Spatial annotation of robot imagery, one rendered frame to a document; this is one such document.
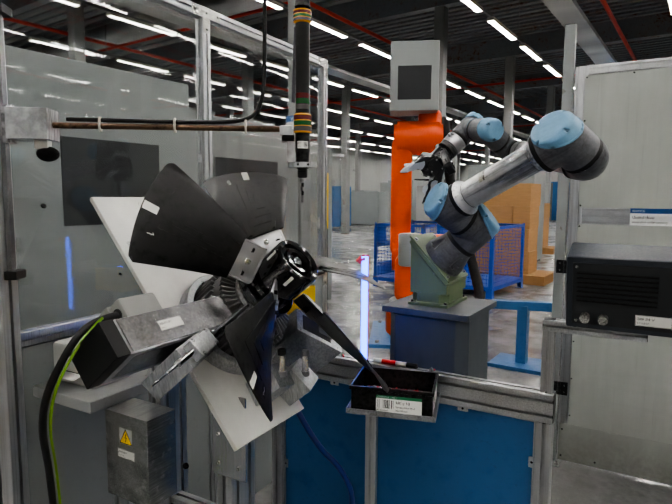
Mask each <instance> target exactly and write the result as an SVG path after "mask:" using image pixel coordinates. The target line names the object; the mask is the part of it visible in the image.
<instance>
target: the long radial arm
mask: <svg viewBox="0 0 672 504"><path fill-rule="evenodd" d="M230 315H232V314H231V313H230V311H229V309H227V306H226V304H225V303H224V301H223V300H222V298H221V296H216V297H211V298H207V299H203V300H198V301H194V302H190V303H185V304H181V305H176V306H172V307H168V308H163V309H159V310H155V311H150V312H146V313H141V314H137V315H133V316H128V317H124V318H120V319H115V320H113V321H114V323H115V325H116V326H117V328H118V330H119V332H120V334H121V336H122V337H123V339H124V341H125V343H126V345H127V346H128V348H129V350H130V352H131V354H130V355H129V356H128V358H127V359H126V360H125V361H124V362H123V363H122V364H121V365H120V366H119V367H118V368H117V369H116V370H115V371H114V372H113V373H112V374H111V375H110V376H109V377H108V378H107V379H106V380H105V381H104V382H103V383H102V384H105V383H107V382H110V381H113V380H116V379H119V378H122V377H125V376H128V375H131V374H134V373H137V372H140V371H142V370H145V369H148V368H151V367H154V366H157V365H160V364H161V363H162V362H163V361H164V360H165V359H166V358H167V357H168V356H169V355H170V354H171V353H173V352H174V351H175V350H176V349H177V348H178V347H179V346H181V345H182V344H183V343H184V342H186V341H187V340H188V339H190V338H191V337H192V336H193V335H195V334H196V333H197V332H198V331H200V330H201V329H202V330H204V329H205V328H207V329H208V330H209V331H210V330H211V329H212V328H214V327H215V326H216V325H219V324H221V323H222V322H223V321H224V320H225V319H227V318H228V317H229V316H230Z"/></svg>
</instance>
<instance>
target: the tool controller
mask: <svg viewBox="0 0 672 504"><path fill-rule="evenodd" d="M566 325H567V326H572V327H581V328H590V329H598V330H607V331H616V332H625V333H634V334H642V335H651V336H660V337H669V338H672V246H651V245H628V244H604V243H581V242H574V243H572V245H571V248H570V250H569V253H568V256H567V273H566Z"/></svg>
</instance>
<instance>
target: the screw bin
mask: <svg viewBox="0 0 672 504"><path fill-rule="evenodd" d="M373 368H374V369H375V371H376V372H377V373H378V375H379V376H380V377H381V378H382V379H383V381H384V382H385V383H386V384H387V386H388V387H391V388H396V387H397V388H401V389H411V390H412V389H415V390H417V389H418V390H422V391H431V392H420V391H410V390H399V389H389V392H388V393H387V392H386V391H384V390H383V388H378V387H368V386H367V385H370V386H373V385H376V386H379V387H380V386H381V385H380V383H379V382H378V380H377V378H376V377H375V375H374V374H373V373H372V372H370V371H369V370H368V369H367V368H365V367H364V366H363V367H362V368H361V370H360V371H359V373H358V374H357V376H356V377H355V379H354V380H353V382H352V383H351V385H349V389H351V408H355V409H364V410H374V411H383V412H392V413H402V414H411V415H421V416H430V417H433V412H434V407H435V402H436V397H437V380H438V376H439V373H434V372H422V371H411V370H399V369H387V368H376V367H373Z"/></svg>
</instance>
